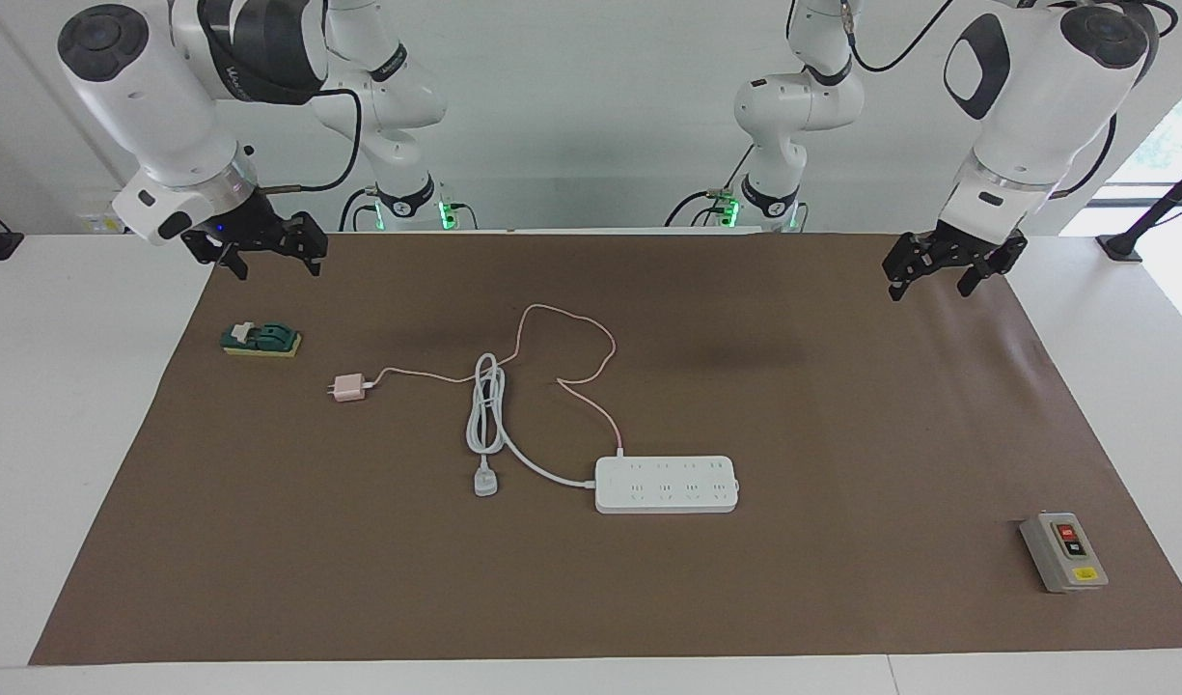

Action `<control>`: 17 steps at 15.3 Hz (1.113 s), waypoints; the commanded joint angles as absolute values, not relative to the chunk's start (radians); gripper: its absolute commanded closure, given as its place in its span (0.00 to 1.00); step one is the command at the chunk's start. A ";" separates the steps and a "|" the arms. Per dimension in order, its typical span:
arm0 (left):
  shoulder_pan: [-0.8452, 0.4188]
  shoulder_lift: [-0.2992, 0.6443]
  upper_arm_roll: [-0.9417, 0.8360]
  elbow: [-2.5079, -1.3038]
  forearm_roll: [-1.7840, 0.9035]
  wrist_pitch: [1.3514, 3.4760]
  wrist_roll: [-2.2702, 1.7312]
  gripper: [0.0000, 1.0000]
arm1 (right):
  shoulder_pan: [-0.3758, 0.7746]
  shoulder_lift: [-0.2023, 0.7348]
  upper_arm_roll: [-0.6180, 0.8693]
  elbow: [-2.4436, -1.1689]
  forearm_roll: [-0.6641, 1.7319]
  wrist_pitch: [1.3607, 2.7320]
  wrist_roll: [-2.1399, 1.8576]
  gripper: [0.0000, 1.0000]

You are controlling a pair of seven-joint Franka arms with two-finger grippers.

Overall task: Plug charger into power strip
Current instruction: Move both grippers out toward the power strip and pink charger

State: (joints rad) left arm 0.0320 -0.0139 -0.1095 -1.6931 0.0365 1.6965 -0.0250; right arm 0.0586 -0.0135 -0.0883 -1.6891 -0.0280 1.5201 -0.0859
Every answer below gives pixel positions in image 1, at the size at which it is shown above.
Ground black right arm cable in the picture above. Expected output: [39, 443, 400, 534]
[258, 87, 363, 194]

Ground brown table mat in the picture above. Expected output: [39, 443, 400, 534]
[28, 232, 1182, 667]

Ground green knife switch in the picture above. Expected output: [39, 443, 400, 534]
[220, 321, 303, 359]

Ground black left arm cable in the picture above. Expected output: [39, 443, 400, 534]
[841, 0, 1180, 199]

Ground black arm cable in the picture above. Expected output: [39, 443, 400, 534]
[841, 0, 1180, 199]
[258, 87, 363, 194]

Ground pink charging cable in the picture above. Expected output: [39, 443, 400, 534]
[364, 304, 625, 457]

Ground white power strip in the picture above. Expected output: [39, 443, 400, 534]
[593, 456, 741, 514]

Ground white power strip cord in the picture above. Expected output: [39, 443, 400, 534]
[466, 352, 598, 498]

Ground grey switch box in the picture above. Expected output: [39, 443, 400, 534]
[1019, 512, 1110, 594]

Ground black left base cable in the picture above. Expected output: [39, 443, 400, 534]
[665, 145, 756, 228]

